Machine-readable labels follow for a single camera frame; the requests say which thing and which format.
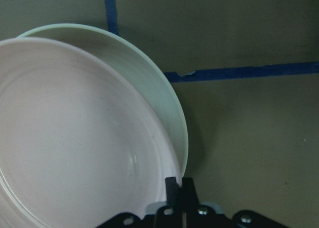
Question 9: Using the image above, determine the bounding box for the cream white plate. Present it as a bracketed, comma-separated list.
[20, 23, 189, 175]

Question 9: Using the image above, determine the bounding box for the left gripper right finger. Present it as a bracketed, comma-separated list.
[177, 177, 199, 210]

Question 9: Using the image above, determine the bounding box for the pink plate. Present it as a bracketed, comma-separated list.
[0, 38, 181, 228]

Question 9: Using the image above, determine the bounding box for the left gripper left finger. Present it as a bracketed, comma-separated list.
[165, 177, 179, 207]

